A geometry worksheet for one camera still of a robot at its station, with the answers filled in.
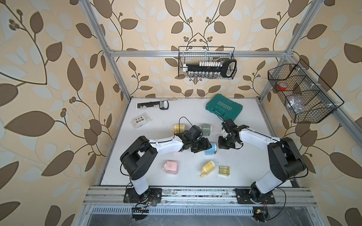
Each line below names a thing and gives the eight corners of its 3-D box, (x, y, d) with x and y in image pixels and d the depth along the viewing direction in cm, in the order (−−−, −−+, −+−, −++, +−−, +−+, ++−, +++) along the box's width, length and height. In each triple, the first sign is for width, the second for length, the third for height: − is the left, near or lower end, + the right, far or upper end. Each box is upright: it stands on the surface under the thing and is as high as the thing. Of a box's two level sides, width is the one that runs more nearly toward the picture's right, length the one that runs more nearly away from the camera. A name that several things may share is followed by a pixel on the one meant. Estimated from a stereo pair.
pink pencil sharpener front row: (162, 174, 83) (161, 170, 77) (163, 165, 87) (162, 160, 81) (177, 174, 83) (177, 170, 77) (178, 165, 87) (177, 160, 81)
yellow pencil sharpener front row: (202, 179, 82) (203, 174, 75) (197, 172, 84) (198, 167, 78) (214, 170, 85) (216, 165, 78) (209, 164, 88) (211, 159, 81)
